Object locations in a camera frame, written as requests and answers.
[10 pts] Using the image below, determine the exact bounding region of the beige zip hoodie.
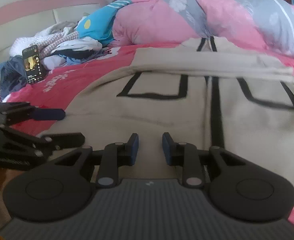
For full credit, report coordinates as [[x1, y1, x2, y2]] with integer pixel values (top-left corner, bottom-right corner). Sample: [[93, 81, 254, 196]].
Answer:
[[38, 36, 294, 205]]

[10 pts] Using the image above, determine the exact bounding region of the pile of mixed clothes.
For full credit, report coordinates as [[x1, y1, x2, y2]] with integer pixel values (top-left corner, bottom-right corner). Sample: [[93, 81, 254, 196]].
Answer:
[[9, 21, 110, 70]]

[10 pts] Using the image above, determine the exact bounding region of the black smartphone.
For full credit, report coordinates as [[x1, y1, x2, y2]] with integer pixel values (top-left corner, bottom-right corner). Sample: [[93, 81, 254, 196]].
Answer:
[[22, 45, 46, 85]]

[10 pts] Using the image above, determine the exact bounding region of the dark blue jacket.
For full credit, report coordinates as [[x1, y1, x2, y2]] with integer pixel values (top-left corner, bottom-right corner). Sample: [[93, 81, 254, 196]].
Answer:
[[0, 56, 27, 99]]

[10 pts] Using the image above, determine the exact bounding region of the pink white headboard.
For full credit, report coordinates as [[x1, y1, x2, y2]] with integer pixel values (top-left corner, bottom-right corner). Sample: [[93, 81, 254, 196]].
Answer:
[[0, 0, 107, 63]]

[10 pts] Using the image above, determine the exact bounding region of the blue pillow with stripes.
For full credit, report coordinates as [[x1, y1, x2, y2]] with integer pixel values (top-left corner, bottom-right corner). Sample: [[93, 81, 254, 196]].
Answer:
[[76, 0, 133, 47]]

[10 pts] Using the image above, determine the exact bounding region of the pink grey floral duvet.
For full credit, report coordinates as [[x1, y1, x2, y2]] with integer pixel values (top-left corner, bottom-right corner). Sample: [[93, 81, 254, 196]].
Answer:
[[112, 0, 294, 58]]

